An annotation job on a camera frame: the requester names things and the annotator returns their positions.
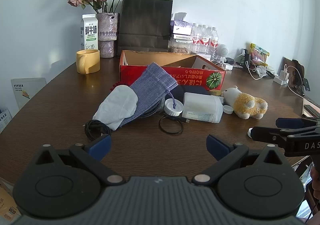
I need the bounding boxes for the white face mask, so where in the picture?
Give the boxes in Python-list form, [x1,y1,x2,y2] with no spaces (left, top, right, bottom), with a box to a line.
[255,65,269,77]

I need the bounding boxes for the clear container of seeds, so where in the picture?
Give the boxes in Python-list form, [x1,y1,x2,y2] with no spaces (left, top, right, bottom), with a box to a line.
[169,39,192,54]

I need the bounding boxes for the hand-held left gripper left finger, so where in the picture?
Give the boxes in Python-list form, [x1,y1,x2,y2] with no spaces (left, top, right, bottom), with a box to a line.
[35,134,125,187]

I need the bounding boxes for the white leaflet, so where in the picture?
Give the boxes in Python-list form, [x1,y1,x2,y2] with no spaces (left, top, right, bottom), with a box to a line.
[11,78,47,110]

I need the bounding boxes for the translucent plastic jar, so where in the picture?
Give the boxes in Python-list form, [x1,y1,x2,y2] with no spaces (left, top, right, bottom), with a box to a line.
[182,92,224,124]

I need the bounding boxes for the red cardboard box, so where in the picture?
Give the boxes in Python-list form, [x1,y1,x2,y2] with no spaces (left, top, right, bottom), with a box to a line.
[119,50,227,91]

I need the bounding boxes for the white box in plastic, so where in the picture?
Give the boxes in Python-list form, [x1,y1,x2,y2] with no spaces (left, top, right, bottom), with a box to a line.
[170,12,193,36]

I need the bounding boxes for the black smartphone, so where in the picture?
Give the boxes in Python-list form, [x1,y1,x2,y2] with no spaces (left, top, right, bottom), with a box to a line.
[304,104,320,116]

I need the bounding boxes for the white wired earphones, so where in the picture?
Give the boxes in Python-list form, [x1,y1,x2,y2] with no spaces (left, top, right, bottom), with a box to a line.
[211,56,233,68]

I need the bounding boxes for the pale plastic bag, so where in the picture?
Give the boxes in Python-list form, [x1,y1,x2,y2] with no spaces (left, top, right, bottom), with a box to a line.
[92,85,139,131]

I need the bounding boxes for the stack of booklets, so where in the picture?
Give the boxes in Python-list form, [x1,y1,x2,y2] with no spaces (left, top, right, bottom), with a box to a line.
[0,108,12,133]

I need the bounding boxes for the white charging dock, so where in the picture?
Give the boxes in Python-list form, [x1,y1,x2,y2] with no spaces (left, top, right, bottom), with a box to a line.
[273,70,289,86]

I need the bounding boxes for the water bottle red label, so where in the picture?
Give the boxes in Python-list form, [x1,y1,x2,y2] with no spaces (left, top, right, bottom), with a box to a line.
[209,27,219,57]
[200,25,210,54]
[191,23,202,53]

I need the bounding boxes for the blue knit drawstring pouch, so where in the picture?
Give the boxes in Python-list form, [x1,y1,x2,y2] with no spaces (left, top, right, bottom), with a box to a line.
[120,63,178,126]

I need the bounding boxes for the white charging cable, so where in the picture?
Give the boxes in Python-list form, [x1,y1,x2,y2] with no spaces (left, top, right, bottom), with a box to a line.
[246,61,263,81]

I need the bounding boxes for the white robot speaker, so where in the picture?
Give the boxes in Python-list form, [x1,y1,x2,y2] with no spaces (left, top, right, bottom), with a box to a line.
[217,44,234,64]

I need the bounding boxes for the person's right hand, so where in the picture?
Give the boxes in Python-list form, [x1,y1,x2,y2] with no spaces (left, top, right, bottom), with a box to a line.
[311,165,320,200]

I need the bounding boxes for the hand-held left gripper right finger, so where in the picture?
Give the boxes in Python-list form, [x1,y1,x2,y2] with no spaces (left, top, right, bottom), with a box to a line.
[192,134,285,187]

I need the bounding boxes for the white and yellow plush toy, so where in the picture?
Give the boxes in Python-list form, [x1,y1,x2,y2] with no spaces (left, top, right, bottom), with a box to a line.
[221,86,268,120]

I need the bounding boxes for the yellow snack bag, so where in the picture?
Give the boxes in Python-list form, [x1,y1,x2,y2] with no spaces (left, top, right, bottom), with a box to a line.
[251,43,270,66]

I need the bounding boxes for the orange printed package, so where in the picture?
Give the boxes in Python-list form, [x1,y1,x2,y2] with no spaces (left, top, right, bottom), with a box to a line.
[0,177,19,223]

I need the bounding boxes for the white milk carton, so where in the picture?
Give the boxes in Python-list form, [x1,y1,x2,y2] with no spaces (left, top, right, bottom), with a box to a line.
[80,14,98,51]

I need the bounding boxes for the grey braided cable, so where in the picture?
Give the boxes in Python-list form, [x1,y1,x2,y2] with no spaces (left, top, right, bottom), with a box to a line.
[139,100,165,119]

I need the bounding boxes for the black paper bag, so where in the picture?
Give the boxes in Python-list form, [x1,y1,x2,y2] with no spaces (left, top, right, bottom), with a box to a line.
[117,0,173,53]

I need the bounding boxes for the large white ribbed lid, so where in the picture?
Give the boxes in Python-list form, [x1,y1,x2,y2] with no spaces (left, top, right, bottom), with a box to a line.
[164,98,184,117]

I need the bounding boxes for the black rubber ring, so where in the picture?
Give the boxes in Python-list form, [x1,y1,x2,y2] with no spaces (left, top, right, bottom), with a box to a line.
[159,115,184,136]

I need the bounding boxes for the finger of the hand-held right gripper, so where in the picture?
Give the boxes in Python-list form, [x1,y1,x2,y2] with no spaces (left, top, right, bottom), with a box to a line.
[251,125,320,145]
[276,117,320,131]

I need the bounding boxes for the yellow mug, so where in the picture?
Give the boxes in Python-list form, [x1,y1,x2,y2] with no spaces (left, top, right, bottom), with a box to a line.
[76,49,101,74]

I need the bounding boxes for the black cable coil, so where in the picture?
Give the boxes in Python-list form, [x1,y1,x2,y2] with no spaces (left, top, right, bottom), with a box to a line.
[84,119,112,141]

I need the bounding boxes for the dark navy case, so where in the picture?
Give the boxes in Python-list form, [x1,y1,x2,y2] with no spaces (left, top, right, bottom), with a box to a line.
[172,85,212,102]

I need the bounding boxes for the wooden phone stand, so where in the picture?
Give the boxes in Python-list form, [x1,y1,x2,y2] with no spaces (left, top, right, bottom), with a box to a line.
[282,57,305,88]

